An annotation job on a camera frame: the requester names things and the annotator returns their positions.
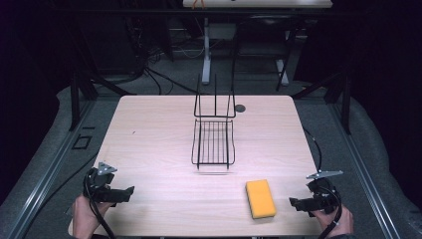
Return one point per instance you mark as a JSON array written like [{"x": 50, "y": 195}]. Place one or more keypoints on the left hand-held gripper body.
[{"x": 98, "y": 182}]

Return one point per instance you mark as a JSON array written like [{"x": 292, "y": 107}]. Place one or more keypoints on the person's left hand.
[{"x": 83, "y": 215}]

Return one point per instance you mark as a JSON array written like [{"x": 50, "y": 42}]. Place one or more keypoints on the person's right hand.
[{"x": 333, "y": 223}]

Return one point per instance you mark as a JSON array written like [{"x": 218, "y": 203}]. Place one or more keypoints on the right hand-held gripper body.
[{"x": 323, "y": 194}]

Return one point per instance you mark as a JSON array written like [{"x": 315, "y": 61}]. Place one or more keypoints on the round dark table grommet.
[{"x": 240, "y": 108}]

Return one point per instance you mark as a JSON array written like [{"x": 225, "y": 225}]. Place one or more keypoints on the yellow sponge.
[{"x": 260, "y": 199}]

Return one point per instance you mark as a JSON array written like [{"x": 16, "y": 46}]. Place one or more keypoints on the black frame post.
[
  {"x": 346, "y": 106},
  {"x": 74, "y": 103}
]

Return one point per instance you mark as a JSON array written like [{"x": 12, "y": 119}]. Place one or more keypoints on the aluminium floor rail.
[
  {"x": 49, "y": 169},
  {"x": 363, "y": 169}
]

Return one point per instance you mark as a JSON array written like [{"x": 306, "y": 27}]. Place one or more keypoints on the black metal stand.
[{"x": 236, "y": 49}]

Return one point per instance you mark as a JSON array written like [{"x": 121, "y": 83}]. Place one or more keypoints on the white desk leg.
[
  {"x": 282, "y": 71},
  {"x": 206, "y": 59}
]

